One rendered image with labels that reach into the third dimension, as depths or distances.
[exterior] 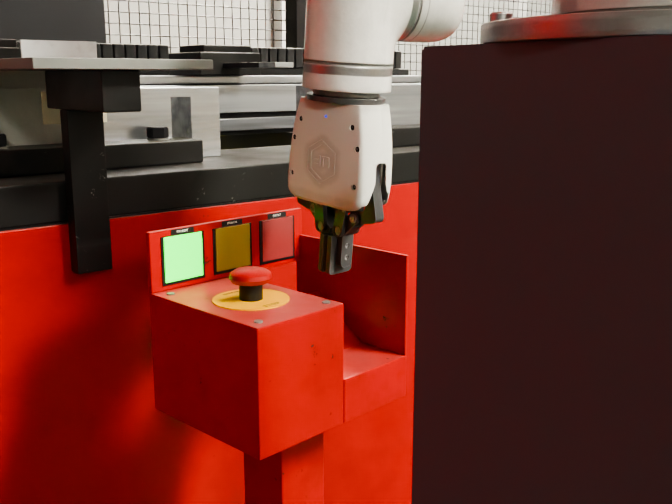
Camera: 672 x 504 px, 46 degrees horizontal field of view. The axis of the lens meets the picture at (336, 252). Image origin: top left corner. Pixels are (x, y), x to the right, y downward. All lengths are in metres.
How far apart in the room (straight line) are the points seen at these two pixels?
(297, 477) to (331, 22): 0.44
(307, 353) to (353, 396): 0.08
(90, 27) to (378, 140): 0.97
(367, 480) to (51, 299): 0.60
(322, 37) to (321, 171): 0.12
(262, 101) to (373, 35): 0.77
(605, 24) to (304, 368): 0.46
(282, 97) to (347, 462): 0.68
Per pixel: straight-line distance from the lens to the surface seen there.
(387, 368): 0.81
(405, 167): 1.19
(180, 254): 0.80
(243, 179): 1.01
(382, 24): 0.74
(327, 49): 0.73
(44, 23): 1.59
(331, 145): 0.75
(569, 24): 0.36
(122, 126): 1.06
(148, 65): 0.80
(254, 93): 1.48
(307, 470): 0.84
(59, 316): 0.93
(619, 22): 0.35
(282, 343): 0.69
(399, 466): 1.33
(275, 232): 0.87
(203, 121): 1.11
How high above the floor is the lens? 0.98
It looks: 12 degrees down
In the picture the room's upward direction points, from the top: straight up
